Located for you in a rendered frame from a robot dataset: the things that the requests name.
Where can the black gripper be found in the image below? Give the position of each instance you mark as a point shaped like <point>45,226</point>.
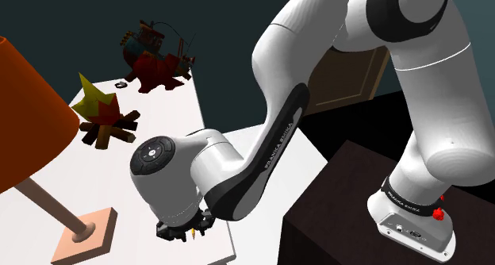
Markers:
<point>174,231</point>

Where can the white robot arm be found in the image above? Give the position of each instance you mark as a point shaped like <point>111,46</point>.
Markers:
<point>433,101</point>

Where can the yellow pencil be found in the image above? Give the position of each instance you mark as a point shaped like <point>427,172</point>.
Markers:
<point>193,234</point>

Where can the white table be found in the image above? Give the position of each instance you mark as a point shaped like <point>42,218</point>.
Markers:
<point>162,109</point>

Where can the campfire figure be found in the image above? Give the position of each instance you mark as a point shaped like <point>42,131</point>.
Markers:
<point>101,113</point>

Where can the dark robot stand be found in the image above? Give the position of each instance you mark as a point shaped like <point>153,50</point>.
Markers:
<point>332,202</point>

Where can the red ship figure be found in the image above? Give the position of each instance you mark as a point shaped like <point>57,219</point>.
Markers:
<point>152,69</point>

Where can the orange shade table lamp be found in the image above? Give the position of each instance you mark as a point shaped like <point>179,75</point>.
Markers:
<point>27,113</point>

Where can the brown wooden door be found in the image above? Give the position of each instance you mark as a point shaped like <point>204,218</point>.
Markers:
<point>344,82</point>

